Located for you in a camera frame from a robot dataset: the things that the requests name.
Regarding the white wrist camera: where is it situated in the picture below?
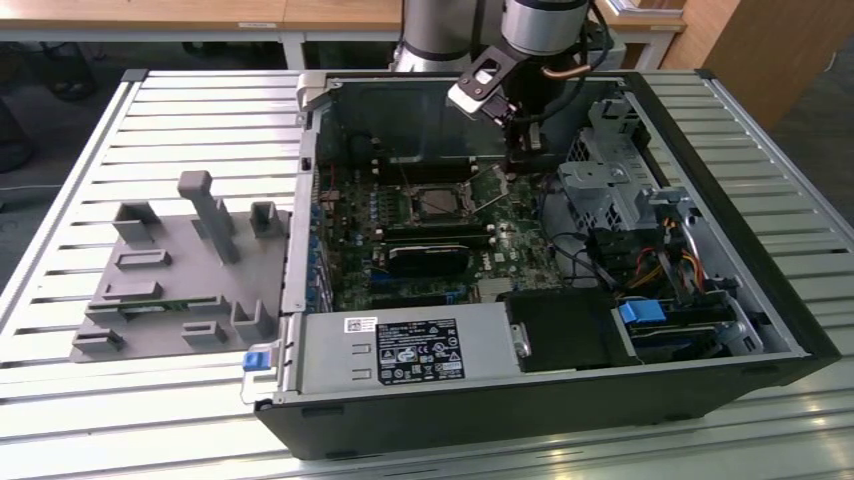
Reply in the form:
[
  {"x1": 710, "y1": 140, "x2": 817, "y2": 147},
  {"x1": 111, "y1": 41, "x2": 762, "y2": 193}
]
[{"x1": 445, "y1": 45, "x2": 521, "y2": 122}]

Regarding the wooden desk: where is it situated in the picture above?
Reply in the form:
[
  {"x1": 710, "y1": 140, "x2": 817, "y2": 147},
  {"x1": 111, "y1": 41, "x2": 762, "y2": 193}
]
[{"x1": 0, "y1": 0, "x2": 689, "y2": 71}]

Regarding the CPU socket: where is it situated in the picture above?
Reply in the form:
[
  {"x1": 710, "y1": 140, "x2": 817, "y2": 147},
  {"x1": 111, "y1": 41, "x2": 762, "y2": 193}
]
[{"x1": 403, "y1": 183, "x2": 477, "y2": 224}]

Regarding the green RAM stick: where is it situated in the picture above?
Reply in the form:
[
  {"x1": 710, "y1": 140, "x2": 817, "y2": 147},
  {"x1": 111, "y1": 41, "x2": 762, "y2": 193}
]
[{"x1": 119, "y1": 298, "x2": 223, "y2": 314}]

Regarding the silver power supply unit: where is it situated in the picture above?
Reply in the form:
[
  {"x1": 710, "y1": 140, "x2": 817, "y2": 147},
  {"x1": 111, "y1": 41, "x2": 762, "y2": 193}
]
[{"x1": 275, "y1": 301, "x2": 523, "y2": 402}]

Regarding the black graphics card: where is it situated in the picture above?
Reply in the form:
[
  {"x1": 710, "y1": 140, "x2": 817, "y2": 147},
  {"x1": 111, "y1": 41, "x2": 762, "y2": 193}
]
[{"x1": 382, "y1": 242, "x2": 473, "y2": 279}]

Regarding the grey case handle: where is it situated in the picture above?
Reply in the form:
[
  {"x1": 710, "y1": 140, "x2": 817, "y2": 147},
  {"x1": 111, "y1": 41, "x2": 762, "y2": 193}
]
[{"x1": 293, "y1": 71, "x2": 343, "y2": 126}]

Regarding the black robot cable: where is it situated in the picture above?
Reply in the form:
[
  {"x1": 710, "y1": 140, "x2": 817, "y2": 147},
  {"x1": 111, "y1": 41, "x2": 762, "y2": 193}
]
[{"x1": 578, "y1": 0, "x2": 618, "y2": 74}]

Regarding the grey parts rack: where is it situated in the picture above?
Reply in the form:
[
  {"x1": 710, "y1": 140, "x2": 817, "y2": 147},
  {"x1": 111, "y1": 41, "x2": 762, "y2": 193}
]
[{"x1": 70, "y1": 169, "x2": 295, "y2": 364}]

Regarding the silver chipset heatsink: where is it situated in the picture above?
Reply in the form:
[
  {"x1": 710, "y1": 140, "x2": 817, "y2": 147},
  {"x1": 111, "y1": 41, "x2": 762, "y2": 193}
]
[{"x1": 475, "y1": 277, "x2": 517, "y2": 304}]

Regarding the wooden cabinet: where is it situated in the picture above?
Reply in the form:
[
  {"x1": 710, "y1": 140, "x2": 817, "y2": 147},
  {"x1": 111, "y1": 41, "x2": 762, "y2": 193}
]
[{"x1": 660, "y1": 0, "x2": 854, "y2": 132}]

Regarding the silver disk bay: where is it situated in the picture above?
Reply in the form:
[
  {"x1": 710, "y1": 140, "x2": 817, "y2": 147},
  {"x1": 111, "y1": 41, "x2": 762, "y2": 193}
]
[{"x1": 555, "y1": 97, "x2": 673, "y2": 236}]

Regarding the blue disk carrier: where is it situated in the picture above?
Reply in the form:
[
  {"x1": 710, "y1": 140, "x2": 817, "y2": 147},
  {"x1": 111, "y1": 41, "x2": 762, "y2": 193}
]
[{"x1": 617, "y1": 298, "x2": 669, "y2": 329}]

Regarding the black PC case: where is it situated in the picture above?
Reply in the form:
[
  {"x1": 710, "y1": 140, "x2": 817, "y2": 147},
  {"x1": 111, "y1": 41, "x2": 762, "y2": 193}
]
[{"x1": 251, "y1": 69, "x2": 844, "y2": 462}]

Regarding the copper coloured cable sleeve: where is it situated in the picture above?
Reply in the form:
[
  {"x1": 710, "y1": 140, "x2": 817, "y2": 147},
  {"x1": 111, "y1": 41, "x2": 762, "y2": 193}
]
[{"x1": 541, "y1": 64, "x2": 592, "y2": 83}]

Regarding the CPU with silver top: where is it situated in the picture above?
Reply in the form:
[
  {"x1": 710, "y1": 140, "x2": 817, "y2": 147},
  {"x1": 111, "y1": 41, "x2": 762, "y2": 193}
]
[{"x1": 419, "y1": 191, "x2": 463, "y2": 217}]

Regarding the metal socket cover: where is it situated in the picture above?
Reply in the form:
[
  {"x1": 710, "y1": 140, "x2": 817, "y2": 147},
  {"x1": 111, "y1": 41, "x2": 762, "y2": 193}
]
[{"x1": 465, "y1": 164, "x2": 517, "y2": 213}]

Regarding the green motherboard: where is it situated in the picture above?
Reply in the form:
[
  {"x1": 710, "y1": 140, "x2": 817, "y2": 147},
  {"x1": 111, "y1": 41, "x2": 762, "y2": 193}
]
[{"x1": 317, "y1": 158, "x2": 577, "y2": 312}]

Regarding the black office chair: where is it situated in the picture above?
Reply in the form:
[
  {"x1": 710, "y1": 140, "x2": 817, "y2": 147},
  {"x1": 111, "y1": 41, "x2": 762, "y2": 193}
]
[{"x1": 39, "y1": 42, "x2": 99, "y2": 101}]

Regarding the coloured power wire bundle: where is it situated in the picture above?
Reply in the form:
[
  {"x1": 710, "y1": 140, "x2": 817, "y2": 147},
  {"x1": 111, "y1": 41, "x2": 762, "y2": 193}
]
[{"x1": 624, "y1": 247, "x2": 710, "y2": 294}]

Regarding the black plastic shroud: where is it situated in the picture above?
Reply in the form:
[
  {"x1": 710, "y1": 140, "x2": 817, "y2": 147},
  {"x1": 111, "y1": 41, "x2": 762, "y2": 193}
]
[{"x1": 497, "y1": 288, "x2": 644, "y2": 374}]

